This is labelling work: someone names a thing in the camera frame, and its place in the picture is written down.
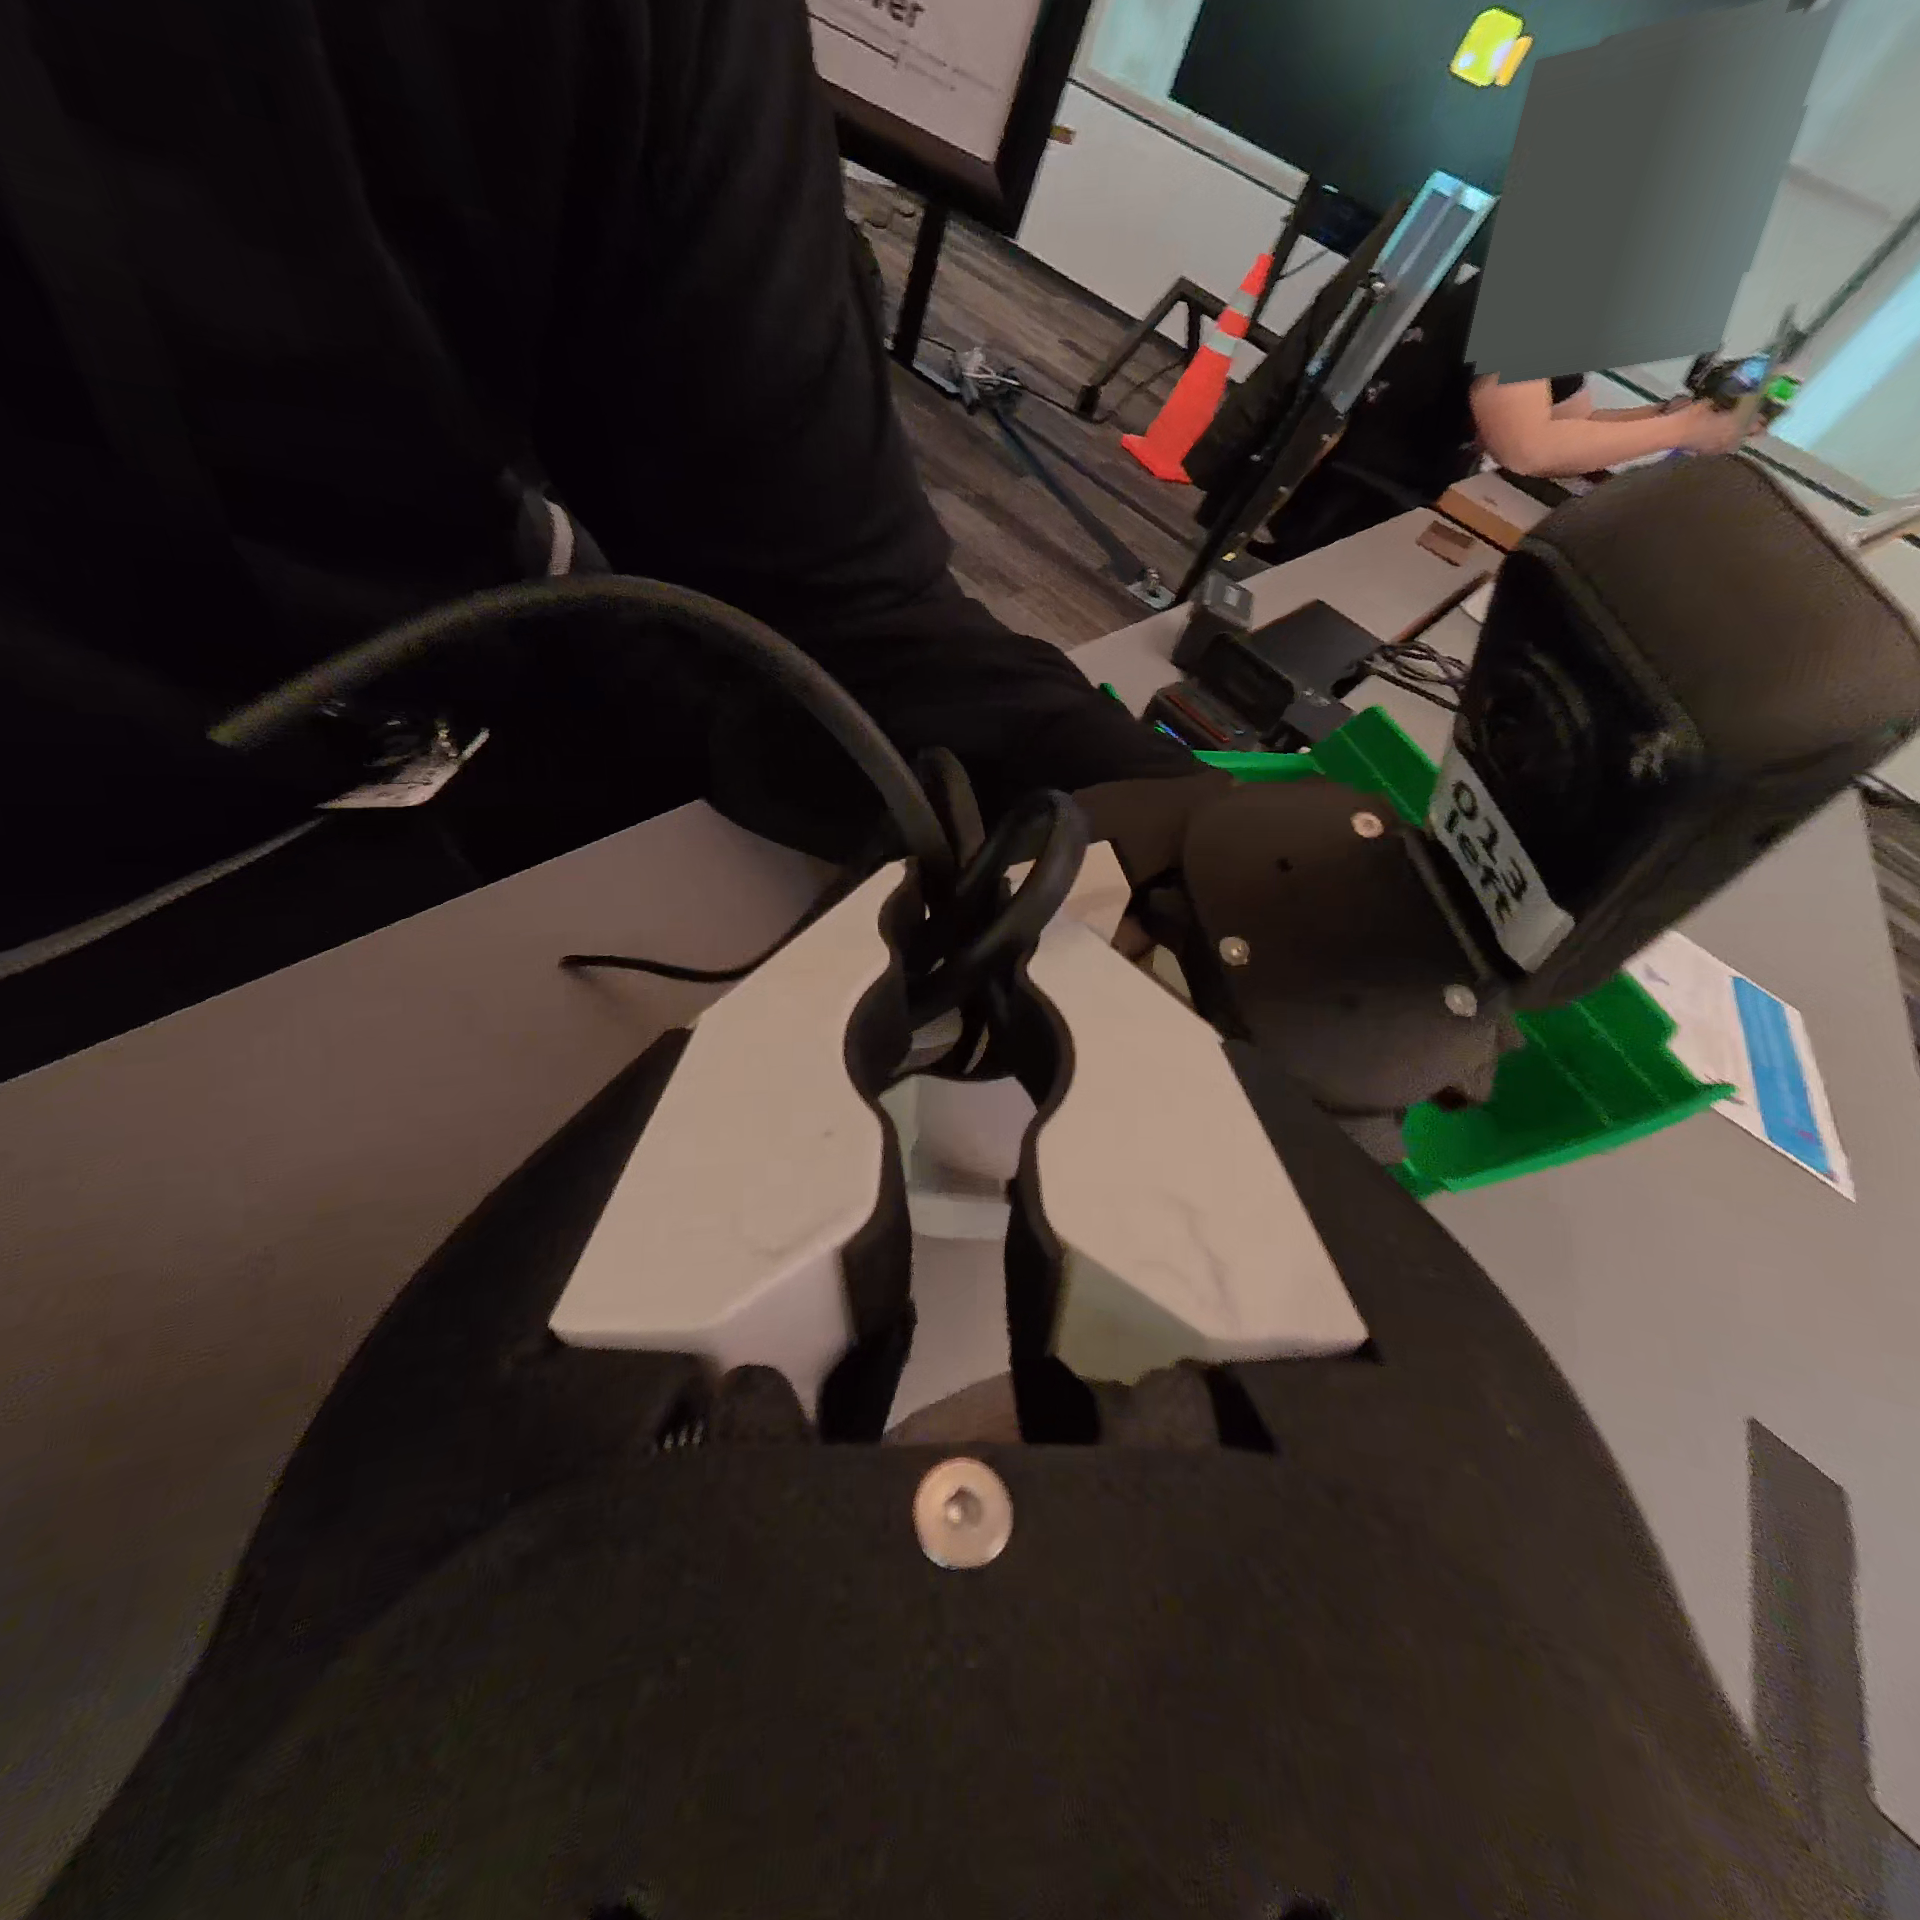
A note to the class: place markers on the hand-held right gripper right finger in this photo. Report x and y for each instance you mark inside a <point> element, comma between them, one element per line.
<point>1185,1200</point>

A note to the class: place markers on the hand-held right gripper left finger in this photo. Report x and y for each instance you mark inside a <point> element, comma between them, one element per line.
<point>721,1185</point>

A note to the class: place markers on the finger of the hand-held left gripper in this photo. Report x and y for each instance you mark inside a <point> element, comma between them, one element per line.
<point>1102,900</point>
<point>960,1140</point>

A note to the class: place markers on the green plastic bin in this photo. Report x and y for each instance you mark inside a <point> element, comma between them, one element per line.
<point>1574,1094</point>

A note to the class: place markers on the person's left forearm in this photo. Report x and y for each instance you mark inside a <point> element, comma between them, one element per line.
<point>975,704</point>

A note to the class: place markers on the black electronic device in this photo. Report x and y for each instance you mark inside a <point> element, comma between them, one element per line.
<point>1305,644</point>

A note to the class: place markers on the printed paper sheet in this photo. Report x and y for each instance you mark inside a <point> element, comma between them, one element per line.
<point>1771,1081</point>

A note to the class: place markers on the orange traffic cone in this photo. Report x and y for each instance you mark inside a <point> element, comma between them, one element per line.
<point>1201,404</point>

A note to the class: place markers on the black TV screen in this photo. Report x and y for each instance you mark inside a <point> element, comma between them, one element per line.
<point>1320,90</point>

